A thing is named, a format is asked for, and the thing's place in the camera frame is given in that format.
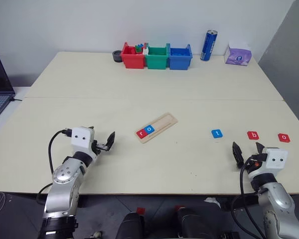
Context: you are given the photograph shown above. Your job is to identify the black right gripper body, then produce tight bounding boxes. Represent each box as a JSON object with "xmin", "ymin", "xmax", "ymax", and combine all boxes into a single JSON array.
[{"xmin": 244, "ymin": 153, "xmax": 268, "ymax": 175}]

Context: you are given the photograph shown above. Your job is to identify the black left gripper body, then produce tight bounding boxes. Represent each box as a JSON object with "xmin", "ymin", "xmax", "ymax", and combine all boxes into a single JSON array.
[{"xmin": 91, "ymin": 140, "xmax": 109, "ymax": 156}]

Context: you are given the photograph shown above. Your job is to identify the red letter tile b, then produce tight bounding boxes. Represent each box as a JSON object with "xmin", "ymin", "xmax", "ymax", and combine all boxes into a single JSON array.
[{"xmin": 247, "ymin": 130, "xmax": 261, "ymax": 141}]

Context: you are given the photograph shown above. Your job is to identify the blue letter tile t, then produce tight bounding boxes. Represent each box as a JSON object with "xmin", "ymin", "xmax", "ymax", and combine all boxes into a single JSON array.
[{"xmin": 211, "ymin": 128, "xmax": 225, "ymax": 139}]

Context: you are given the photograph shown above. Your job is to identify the wooden letter tray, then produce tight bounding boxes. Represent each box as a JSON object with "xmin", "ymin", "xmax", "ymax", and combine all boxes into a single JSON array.
[{"xmin": 135, "ymin": 112, "xmax": 178, "ymax": 144}]

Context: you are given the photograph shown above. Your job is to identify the white crumpled paper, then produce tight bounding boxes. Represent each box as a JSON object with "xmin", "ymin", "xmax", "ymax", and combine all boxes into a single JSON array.
[{"xmin": 204, "ymin": 197, "xmax": 222, "ymax": 208}]

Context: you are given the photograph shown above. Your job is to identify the black round holder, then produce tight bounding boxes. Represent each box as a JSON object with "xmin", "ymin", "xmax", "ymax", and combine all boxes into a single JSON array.
[{"xmin": 112, "ymin": 50, "xmax": 124, "ymax": 63}]

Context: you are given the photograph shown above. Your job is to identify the red plastic bin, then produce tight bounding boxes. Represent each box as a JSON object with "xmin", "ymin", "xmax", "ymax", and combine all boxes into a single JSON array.
[{"xmin": 121, "ymin": 42, "xmax": 147, "ymax": 69}]

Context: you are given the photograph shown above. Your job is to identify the dark rounded shape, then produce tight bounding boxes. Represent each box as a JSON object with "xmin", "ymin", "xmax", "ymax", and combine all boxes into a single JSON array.
[
  {"xmin": 115, "ymin": 211, "xmax": 146, "ymax": 239},
  {"xmin": 175, "ymin": 206, "xmax": 224, "ymax": 239}
]

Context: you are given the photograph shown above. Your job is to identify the green plastic bin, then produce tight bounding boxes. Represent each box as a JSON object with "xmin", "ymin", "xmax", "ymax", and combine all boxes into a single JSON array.
[{"xmin": 145, "ymin": 46, "xmax": 169, "ymax": 70}]

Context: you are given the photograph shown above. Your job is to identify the grey partition panel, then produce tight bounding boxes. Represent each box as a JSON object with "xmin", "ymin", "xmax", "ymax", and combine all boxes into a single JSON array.
[{"xmin": 257, "ymin": 0, "xmax": 299, "ymax": 140}]

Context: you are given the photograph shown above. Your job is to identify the purple tissue box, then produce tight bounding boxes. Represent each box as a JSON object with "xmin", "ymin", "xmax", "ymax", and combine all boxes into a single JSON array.
[{"xmin": 224, "ymin": 42, "xmax": 253, "ymax": 67}]

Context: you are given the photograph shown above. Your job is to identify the blue plastic bin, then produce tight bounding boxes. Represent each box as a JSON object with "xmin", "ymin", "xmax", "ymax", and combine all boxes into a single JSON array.
[{"xmin": 166, "ymin": 43, "xmax": 193, "ymax": 71}]

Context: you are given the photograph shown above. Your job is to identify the blue pieces in bin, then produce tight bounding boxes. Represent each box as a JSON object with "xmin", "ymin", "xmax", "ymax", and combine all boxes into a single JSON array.
[{"xmin": 170, "ymin": 49, "xmax": 188, "ymax": 57}]

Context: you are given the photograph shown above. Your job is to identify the blue drink can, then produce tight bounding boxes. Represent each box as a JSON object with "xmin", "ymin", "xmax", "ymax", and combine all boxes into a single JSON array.
[{"xmin": 199, "ymin": 29, "xmax": 219, "ymax": 62}]

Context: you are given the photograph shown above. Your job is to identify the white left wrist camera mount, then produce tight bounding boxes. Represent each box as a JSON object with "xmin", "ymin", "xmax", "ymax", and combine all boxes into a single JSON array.
[{"xmin": 70, "ymin": 126, "xmax": 96, "ymax": 154}]

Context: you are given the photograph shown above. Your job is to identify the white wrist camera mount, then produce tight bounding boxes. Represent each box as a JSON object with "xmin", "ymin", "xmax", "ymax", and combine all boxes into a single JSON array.
[
  {"xmin": 70, "ymin": 126, "xmax": 96, "ymax": 154},
  {"xmin": 261, "ymin": 146, "xmax": 289, "ymax": 176}
]

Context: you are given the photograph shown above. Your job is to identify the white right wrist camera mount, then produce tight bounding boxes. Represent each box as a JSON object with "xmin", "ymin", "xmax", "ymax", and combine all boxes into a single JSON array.
[{"xmin": 261, "ymin": 146, "xmax": 289, "ymax": 176}]

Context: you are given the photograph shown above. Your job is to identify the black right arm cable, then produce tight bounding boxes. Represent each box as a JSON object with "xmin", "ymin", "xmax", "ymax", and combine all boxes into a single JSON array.
[{"xmin": 230, "ymin": 159, "xmax": 266, "ymax": 239}]

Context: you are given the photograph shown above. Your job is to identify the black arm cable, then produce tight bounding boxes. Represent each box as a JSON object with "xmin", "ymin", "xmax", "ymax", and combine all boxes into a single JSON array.
[
  {"xmin": 36, "ymin": 128, "xmax": 74, "ymax": 206},
  {"xmin": 230, "ymin": 159, "xmax": 266, "ymax": 239}
]

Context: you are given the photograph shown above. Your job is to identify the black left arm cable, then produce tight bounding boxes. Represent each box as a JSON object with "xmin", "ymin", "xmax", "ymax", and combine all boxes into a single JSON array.
[{"xmin": 36, "ymin": 128, "xmax": 74, "ymax": 206}]

